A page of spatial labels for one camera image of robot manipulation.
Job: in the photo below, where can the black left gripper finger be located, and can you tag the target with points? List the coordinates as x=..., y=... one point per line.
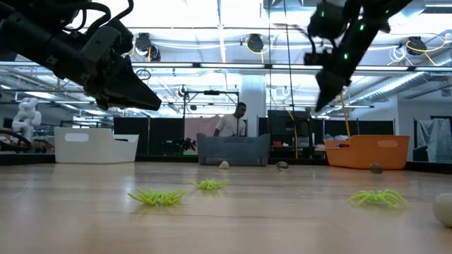
x=130, y=93

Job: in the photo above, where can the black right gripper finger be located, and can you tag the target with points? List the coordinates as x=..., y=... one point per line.
x=330, y=90

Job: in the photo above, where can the small dark translucent skull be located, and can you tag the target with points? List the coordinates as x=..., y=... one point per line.
x=282, y=166
x=376, y=168

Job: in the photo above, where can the neon green plastic spider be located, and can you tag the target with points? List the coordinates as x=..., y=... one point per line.
x=378, y=197
x=210, y=184
x=157, y=197

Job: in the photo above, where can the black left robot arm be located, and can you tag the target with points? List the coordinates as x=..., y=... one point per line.
x=28, y=39

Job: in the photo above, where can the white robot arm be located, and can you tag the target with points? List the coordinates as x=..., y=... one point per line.
x=26, y=118

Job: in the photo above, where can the white plastic bin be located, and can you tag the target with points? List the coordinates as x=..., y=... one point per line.
x=92, y=151

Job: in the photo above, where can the orange plastic bin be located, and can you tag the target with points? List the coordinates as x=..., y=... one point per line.
x=367, y=155

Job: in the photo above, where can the dark leafy plant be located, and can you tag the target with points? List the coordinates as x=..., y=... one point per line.
x=187, y=144

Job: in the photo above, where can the pink curtain backdrop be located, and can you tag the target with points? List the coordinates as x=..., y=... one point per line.
x=203, y=127

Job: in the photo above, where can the black tripod stand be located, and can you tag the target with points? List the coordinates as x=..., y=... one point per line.
x=212, y=92

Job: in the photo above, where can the person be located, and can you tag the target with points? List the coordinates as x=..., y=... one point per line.
x=231, y=125

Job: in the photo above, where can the black bag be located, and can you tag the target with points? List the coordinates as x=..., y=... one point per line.
x=420, y=154

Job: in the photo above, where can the dark grey translucent bin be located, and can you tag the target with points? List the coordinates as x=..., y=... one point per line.
x=233, y=151

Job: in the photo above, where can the grey plastic cover sheet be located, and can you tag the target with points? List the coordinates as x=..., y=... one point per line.
x=436, y=137

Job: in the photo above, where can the black overhead camera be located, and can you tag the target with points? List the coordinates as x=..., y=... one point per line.
x=255, y=42
x=143, y=42
x=416, y=45

